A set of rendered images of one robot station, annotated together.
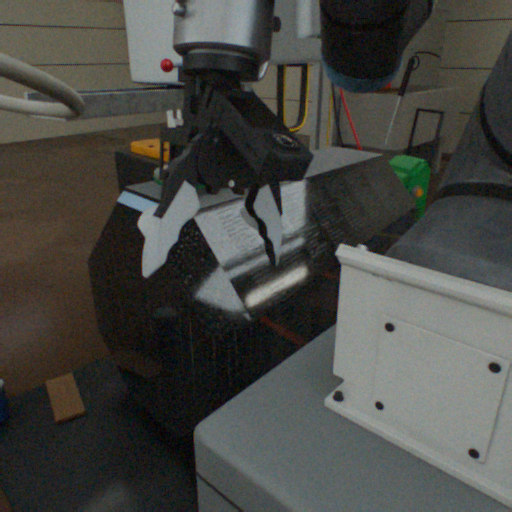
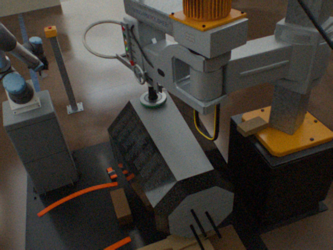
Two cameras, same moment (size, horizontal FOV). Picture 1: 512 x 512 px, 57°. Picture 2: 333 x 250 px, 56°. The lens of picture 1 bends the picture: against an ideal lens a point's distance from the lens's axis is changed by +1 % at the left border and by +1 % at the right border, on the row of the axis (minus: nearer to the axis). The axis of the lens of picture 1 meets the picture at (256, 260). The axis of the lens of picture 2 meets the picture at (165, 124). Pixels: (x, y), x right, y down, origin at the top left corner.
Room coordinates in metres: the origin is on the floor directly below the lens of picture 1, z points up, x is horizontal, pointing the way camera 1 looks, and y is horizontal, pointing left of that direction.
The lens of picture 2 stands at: (2.47, -1.66, 2.27)
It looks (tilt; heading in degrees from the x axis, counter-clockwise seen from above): 38 degrees down; 118
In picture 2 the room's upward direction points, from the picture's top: 6 degrees counter-clockwise
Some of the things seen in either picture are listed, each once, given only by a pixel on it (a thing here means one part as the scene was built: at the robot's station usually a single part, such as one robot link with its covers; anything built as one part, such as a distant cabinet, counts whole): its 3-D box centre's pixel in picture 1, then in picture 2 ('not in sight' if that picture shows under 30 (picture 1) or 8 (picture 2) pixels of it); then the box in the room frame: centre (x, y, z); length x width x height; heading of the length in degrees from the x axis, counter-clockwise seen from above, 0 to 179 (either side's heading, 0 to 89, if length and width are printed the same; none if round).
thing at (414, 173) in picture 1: (402, 181); not in sight; (2.99, -0.94, 0.43); 0.35 x 0.35 x 0.87; 28
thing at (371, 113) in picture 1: (399, 134); not in sight; (4.82, -1.43, 0.43); 1.30 x 0.62 x 0.86; 138
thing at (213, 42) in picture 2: not in sight; (172, 18); (1.70, 0.02, 1.62); 0.96 x 0.25 x 0.17; 149
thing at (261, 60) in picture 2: not in sight; (273, 57); (2.29, 0.18, 1.37); 0.74 x 0.34 x 0.25; 45
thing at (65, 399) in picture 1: (64, 396); not in sight; (1.41, 0.72, 0.02); 0.25 x 0.10 x 0.01; 30
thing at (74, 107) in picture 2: not in sight; (63, 71); (-0.15, 0.82, 0.54); 0.20 x 0.20 x 1.09; 43
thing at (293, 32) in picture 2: not in sight; (300, 52); (2.43, 0.32, 1.36); 0.35 x 0.35 x 0.41
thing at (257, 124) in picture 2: not in sight; (252, 126); (2.21, 0.18, 0.81); 0.20 x 0.10 x 0.05; 51
